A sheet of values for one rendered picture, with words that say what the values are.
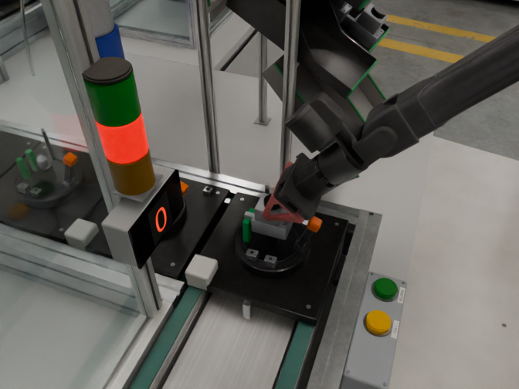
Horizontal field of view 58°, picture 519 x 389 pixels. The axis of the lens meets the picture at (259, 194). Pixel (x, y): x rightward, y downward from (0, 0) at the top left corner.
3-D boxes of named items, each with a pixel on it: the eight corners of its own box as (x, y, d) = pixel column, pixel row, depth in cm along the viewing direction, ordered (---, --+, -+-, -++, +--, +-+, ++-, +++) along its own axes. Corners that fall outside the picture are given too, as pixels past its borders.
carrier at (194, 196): (230, 196, 101) (228, 150, 92) (178, 282, 85) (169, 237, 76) (132, 170, 107) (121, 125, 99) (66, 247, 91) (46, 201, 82)
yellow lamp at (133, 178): (162, 174, 59) (157, 143, 56) (142, 200, 56) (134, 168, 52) (128, 165, 61) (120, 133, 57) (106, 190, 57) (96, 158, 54)
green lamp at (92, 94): (150, 106, 52) (142, 65, 49) (125, 131, 49) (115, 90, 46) (111, 97, 54) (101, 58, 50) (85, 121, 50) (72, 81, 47)
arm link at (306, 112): (402, 143, 60) (404, 122, 68) (344, 76, 59) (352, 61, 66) (331, 193, 66) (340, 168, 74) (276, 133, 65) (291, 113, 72)
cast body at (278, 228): (293, 223, 85) (294, 195, 80) (285, 241, 82) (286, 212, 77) (249, 212, 87) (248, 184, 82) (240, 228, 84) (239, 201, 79)
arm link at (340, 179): (368, 174, 65) (378, 153, 69) (335, 137, 64) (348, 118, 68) (333, 194, 70) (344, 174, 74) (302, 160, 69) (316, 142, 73)
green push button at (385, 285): (397, 287, 84) (399, 280, 83) (393, 306, 81) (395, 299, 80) (374, 281, 85) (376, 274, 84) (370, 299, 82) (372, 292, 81)
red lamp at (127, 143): (157, 142, 56) (150, 106, 52) (134, 167, 52) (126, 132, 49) (120, 133, 57) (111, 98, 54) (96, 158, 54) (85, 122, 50)
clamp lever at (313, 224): (306, 243, 85) (323, 219, 80) (302, 251, 84) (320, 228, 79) (288, 234, 86) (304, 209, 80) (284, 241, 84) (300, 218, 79)
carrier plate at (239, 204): (347, 226, 95) (349, 219, 93) (315, 326, 78) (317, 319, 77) (237, 197, 101) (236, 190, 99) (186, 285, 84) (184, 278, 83)
